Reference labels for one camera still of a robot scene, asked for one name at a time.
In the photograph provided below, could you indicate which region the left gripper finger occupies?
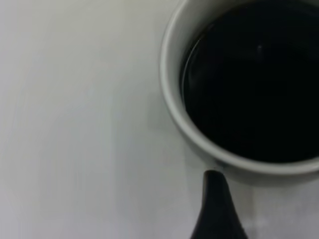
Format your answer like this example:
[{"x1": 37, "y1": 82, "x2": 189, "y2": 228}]
[{"x1": 190, "y1": 170, "x2": 249, "y2": 239}]

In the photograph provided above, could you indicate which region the dark grey ceramic coffee cup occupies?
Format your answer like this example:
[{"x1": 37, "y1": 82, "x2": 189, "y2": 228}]
[{"x1": 159, "y1": 0, "x2": 319, "y2": 186}]

